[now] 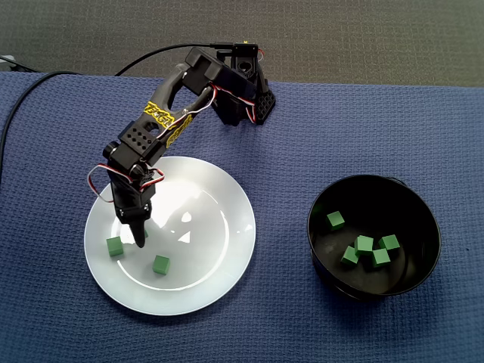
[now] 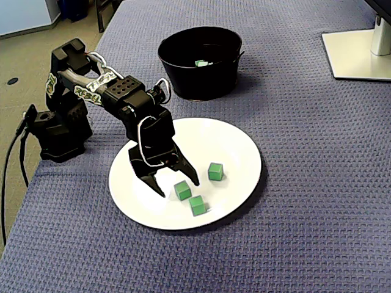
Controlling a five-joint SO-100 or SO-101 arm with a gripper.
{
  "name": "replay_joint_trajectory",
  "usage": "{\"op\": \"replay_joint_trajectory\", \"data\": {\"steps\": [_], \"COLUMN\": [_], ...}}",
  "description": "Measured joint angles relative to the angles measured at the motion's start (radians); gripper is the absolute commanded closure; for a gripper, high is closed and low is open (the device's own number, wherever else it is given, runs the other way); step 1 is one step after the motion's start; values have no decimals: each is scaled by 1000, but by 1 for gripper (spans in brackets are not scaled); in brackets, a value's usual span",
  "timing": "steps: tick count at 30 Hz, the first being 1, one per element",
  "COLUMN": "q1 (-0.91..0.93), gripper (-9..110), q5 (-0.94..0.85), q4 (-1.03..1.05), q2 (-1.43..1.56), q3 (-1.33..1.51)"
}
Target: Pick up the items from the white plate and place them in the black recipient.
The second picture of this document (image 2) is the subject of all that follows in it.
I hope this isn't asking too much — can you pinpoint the light blue cabinet panel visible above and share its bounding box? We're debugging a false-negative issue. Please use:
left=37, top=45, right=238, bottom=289
left=0, top=0, right=62, bottom=40

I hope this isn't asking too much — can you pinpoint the wrist servo wire loop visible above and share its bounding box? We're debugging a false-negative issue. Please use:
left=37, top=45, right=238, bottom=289
left=149, top=78, right=171, bottom=103

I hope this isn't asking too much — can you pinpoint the white round plate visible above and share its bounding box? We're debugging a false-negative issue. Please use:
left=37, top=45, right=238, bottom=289
left=108, top=117, right=263, bottom=231

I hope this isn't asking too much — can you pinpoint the blue waffle weave cloth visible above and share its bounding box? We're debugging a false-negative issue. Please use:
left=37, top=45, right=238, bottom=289
left=0, top=0, right=391, bottom=293

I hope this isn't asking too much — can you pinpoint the dark blue bin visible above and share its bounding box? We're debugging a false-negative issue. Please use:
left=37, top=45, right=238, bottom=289
left=57, top=0, right=92, bottom=22

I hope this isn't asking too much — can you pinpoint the dark furniture leg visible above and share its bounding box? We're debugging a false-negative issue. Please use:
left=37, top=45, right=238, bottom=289
left=94, top=0, right=123, bottom=34

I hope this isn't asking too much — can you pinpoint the short black cable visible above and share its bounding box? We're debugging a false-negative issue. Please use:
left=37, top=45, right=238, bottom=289
left=18, top=134, right=30, bottom=188

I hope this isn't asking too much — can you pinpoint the black metal pot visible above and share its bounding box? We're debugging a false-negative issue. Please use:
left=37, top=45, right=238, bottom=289
left=157, top=26, right=245, bottom=102

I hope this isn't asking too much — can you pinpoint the long black cable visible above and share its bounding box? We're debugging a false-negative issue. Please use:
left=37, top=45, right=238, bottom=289
left=0, top=120, right=27, bottom=248

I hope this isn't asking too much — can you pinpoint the forearm servo wire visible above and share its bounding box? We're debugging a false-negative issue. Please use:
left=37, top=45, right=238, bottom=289
left=88, top=51, right=116, bottom=81

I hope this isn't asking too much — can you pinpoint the gripper servo wire loop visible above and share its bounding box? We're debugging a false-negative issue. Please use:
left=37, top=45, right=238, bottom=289
left=136, top=115, right=172, bottom=168

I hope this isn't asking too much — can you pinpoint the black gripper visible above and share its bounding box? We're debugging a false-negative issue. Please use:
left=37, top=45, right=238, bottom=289
left=128, top=110, right=201, bottom=198

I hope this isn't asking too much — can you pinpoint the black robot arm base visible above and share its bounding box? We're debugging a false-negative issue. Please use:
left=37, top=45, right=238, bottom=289
left=26, top=103, right=94, bottom=162

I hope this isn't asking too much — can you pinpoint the white monitor stand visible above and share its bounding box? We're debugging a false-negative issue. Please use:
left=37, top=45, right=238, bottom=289
left=321, top=0, right=391, bottom=82

